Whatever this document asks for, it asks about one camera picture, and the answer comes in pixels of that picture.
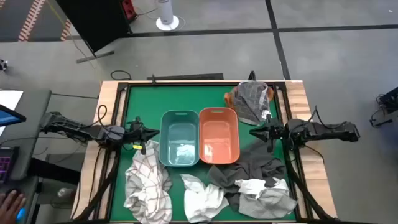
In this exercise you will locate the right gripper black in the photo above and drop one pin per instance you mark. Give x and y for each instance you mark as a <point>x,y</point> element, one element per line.
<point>275,132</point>

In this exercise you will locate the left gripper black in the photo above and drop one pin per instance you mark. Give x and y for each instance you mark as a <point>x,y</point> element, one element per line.
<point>136,132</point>

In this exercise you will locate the teal plastic basket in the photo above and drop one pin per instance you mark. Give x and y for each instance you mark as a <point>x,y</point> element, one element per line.
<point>178,140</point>

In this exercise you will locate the dark grey waffle towel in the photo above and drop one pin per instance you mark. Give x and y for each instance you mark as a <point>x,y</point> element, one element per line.
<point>224,180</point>
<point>258,161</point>

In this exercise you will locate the dark grey checked towel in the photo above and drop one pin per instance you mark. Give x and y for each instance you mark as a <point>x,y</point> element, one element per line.
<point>250,102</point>

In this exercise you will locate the orange plastic basket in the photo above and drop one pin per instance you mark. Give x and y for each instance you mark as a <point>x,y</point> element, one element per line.
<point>219,137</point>

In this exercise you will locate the white brown-checked waffle towel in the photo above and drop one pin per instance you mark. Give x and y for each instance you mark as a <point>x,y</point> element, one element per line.
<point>146,180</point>

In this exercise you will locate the plain white towel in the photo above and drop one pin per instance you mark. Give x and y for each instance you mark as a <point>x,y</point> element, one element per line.
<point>202,202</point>
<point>252,186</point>

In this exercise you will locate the light grey waffle towel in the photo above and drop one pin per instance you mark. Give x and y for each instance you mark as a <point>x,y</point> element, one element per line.
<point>270,205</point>

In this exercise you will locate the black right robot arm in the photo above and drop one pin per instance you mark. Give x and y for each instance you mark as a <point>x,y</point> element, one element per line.
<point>335,132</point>

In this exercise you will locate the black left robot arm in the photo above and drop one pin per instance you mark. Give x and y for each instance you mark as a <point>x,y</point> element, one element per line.
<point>77,129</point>

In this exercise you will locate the green table mat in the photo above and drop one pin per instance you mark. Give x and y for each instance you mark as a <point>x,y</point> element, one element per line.
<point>149,99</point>

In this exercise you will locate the black power strip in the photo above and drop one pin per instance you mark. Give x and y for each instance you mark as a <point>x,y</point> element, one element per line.
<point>186,76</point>

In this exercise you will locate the grey panel stand foot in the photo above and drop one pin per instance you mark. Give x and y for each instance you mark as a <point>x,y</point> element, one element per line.
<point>96,56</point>

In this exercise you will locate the clear plastic bottle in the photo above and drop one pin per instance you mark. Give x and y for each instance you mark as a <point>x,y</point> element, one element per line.
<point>65,193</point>

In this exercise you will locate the black desk base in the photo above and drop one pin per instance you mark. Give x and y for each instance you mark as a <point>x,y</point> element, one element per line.
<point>53,171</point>

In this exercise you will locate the grey desk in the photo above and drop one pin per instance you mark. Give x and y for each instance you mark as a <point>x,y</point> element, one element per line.
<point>34,124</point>

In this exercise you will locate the white cylindrical floor stand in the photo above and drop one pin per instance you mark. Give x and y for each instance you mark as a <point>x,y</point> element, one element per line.
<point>166,12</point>

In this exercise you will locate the black standing panel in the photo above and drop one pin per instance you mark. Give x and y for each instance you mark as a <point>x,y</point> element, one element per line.
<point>93,21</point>

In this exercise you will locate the red and black box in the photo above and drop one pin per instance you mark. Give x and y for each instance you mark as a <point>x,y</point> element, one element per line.
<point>128,7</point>

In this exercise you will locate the tilted computer screen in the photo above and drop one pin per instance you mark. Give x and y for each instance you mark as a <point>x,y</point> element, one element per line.
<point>9,116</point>

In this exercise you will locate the white paper sheet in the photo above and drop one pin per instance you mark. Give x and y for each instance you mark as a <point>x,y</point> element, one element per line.
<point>11,98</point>

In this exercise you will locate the backlit black keyboard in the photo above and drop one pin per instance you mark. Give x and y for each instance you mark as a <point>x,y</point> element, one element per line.
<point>6,165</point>

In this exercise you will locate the black mouse with blue light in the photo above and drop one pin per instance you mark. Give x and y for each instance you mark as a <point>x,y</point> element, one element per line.
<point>21,214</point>

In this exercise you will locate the person's hand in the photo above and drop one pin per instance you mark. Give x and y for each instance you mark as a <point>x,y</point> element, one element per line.
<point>11,208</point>

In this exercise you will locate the small black white device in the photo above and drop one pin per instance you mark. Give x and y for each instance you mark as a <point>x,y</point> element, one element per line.
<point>3,64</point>

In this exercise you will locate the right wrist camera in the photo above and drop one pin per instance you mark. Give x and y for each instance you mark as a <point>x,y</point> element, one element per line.
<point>295,129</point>

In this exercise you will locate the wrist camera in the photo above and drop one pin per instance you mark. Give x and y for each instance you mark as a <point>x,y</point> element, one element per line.
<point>295,129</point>
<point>113,133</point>

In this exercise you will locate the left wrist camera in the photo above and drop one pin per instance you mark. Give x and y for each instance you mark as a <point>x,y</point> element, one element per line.
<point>113,133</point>

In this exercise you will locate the black clamp post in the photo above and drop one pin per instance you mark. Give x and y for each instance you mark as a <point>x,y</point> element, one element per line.
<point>252,76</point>

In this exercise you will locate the black diagonal frame strut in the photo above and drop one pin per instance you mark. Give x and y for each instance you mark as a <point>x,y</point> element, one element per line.
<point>94,194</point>
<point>309,194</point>

